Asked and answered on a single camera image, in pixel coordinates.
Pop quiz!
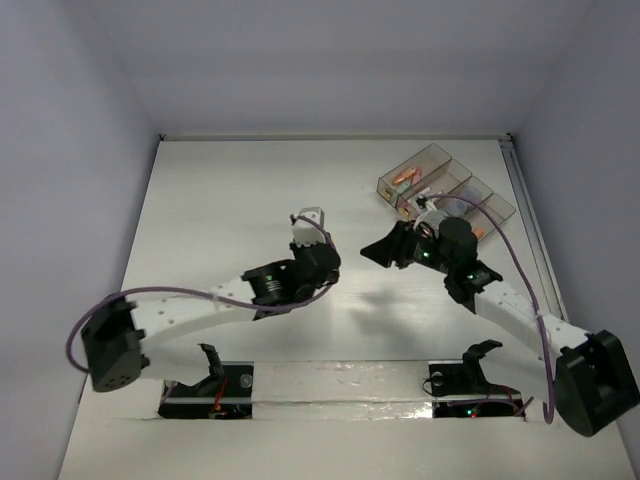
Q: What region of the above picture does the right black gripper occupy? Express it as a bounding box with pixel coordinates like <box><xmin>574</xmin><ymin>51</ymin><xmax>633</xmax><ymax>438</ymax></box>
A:
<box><xmin>360</xmin><ymin>220</ymin><xmax>455</xmax><ymax>275</ymax></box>

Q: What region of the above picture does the white pink marker pen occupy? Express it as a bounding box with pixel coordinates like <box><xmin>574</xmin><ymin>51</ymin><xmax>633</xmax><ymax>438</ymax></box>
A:
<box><xmin>415</xmin><ymin>187</ymin><xmax>442</xmax><ymax>199</ymax></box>

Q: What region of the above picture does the clip jar silver lid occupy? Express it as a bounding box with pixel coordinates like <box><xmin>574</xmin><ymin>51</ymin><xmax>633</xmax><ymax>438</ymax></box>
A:
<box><xmin>443</xmin><ymin>198</ymin><xmax>468</xmax><ymax>217</ymax></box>

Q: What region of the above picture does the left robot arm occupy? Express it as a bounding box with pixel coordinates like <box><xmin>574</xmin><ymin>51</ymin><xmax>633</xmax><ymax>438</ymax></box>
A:
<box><xmin>80</xmin><ymin>243</ymin><xmax>341</xmax><ymax>395</ymax></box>

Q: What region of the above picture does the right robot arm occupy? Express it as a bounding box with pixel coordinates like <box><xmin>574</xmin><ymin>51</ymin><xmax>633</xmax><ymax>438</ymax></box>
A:
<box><xmin>360</xmin><ymin>218</ymin><xmax>639</xmax><ymax>437</ymax></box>

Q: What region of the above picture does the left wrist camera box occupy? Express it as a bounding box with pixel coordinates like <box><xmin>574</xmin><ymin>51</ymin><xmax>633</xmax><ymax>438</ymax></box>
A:
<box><xmin>290</xmin><ymin>207</ymin><xmax>326</xmax><ymax>247</ymax></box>

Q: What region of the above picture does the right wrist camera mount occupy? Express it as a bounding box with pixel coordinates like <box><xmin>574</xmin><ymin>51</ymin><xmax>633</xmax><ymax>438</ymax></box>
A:
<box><xmin>413</xmin><ymin>198</ymin><xmax>447</xmax><ymax>231</ymax></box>

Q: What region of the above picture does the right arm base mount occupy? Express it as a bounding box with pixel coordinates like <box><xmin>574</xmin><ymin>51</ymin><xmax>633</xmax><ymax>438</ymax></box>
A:
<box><xmin>421</xmin><ymin>340</ymin><xmax>529</xmax><ymax>419</ymax></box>

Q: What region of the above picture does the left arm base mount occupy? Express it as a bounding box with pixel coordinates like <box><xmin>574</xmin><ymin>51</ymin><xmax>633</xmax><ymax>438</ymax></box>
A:
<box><xmin>158</xmin><ymin>344</ymin><xmax>255</xmax><ymax>420</ymax></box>

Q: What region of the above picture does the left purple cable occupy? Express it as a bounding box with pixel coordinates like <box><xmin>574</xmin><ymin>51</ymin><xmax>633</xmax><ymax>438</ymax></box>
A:
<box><xmin>66</xmin><ymin>214</ymin><xmax>339</xmax><ymax>374</ymax></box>

